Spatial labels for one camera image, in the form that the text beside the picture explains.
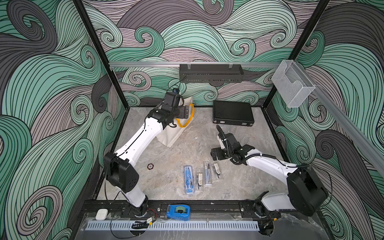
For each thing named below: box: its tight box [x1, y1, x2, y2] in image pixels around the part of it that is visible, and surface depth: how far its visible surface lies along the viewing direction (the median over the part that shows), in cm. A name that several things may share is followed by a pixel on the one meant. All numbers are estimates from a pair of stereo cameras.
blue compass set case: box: [184, 165, 195, 195], surface depth 83 cm
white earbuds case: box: [95, 208, 109, 221], surface depth 72 cm
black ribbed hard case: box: [212, 100, 255, 127], surface depth 109 cm
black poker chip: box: [147, 163, 154, 170], surface depth 90 cm
